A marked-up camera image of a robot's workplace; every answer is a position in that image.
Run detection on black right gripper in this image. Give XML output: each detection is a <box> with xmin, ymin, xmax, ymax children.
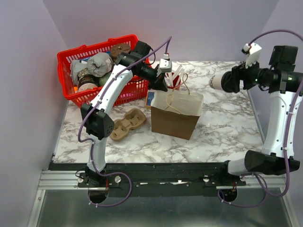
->
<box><xmin>224</xmin><ymin>56</ymin><xmax>274</xmax><ymax>93</ymax></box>

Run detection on white paper coffee cup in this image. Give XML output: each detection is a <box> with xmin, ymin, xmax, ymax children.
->
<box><xmin>209</xmin><ymin>74</ymin><xmax>223</xmax><ymax>90</ymax></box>

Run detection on brown paper bag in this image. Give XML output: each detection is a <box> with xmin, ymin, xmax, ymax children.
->
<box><xmin>151</xmin><ymin>89</ymin><xmax>204</xmax><ymax>140</ymax></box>

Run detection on cardboard cup carrier tray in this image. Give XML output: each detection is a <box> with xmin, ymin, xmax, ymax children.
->
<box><xmin>110</xmin><ymin>108</ymin><xmax>146</xmax><ymax>141</ymax></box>

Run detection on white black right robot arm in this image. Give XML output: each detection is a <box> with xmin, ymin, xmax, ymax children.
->
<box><xmin>218</xmin><ymin>43</ymin><xmax>303</xmax><ymax>185</ymax></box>

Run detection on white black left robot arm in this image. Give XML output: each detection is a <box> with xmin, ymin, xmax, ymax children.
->
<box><xmin>78</xmin><ymin>41</ymin><xmax>172</xmax><ymax>187</ymax></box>

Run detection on red ribbed cup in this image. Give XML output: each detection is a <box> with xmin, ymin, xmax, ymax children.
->
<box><xmin>165</xmin><ymin>73</ymin><xmax>181</xmax><ymax>90</ymax></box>

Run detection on blue tan small box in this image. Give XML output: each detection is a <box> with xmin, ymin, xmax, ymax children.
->
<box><xmin>145</xmin><ymin>90</ymin><xmax>156</xmax><ymax>110</ymax></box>

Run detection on red plastic shopping basket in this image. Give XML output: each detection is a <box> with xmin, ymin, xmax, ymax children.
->
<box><xmin>57</xmin><ymin>34</ymin><xmax>148</xmax><ymax>107</ymax></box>

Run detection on brown lidded round container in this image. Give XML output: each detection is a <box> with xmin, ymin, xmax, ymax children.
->
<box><xmin>109</xmin><ymin>43</ymin><xmax>131</xmax><ymax>60</ymax></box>

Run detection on green round melon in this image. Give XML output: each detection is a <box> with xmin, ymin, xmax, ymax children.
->
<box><xmin>98</xmin><ymin>72</ymin><xmax>111</xmax><ymax>87</ymax></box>

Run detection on grey crumpled bag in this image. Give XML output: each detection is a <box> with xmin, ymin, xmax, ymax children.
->
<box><xmin>70</xmin><ymin>52</ymin><xmax>113</xmax><ymax>85</ymax></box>

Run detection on black gold labelled jar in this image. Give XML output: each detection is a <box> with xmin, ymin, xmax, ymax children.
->
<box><xmin>77</xmin><ymin>68</ymin><xmax>98</xmax><ymax>93</ymax></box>

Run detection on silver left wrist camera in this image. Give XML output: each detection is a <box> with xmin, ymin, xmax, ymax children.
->
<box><xmin>158</xmin><ymin>53</ymin><xmax>172</xmax><ymax>73</ymax></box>

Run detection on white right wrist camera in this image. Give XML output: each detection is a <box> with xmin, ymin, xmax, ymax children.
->
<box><xmin>242</xmin><ymin>43</ymin><xmax>262</xmax><ymax>69</ymax></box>

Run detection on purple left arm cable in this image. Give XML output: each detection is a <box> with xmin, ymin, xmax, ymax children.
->
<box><xmin>78</xmin><ymin>35</ymin><xmax>172</xmax><ymax>208</ymax></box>

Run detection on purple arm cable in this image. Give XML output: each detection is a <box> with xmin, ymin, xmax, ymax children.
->
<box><xmin>217</xmin><ymin>29</ymin><xmax>303</xmax><ymax>208</ymax></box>
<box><xmin>78</xmin><ymin>35</ymin><xmax>172</xmax><ymax>208</ymax></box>

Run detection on black mounting base rail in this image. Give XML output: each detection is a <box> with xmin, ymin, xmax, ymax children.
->
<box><xmin>48</xmin><ymin>162</ymin><xmax>246</xmax><ymax>197</ymax></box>

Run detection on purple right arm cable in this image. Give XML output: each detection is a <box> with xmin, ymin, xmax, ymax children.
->
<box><xmin>217</xmin><ymin>29</ymin><xmax>303</xmax><ymax>208</ymax></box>

